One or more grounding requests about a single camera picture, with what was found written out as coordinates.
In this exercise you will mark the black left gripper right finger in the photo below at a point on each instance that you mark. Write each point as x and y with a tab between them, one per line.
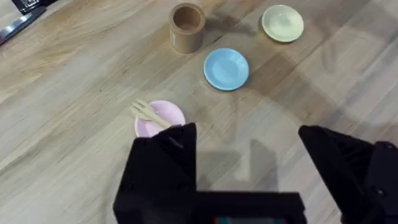
345	168

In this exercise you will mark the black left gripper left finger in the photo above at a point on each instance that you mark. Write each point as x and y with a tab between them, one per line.
161	174

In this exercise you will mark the wooden fork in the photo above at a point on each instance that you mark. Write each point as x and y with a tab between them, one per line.
147	113

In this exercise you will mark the pink plate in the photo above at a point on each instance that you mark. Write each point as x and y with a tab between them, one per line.
169	115

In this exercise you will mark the blue plate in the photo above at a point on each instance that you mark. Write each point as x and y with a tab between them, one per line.
226	69

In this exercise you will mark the brown cylindrical container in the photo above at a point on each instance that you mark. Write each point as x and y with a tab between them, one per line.
187	29

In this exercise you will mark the pale green plate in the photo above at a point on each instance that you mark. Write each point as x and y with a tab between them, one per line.
282	23

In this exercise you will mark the black rail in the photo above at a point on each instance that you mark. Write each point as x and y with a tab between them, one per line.
18	21

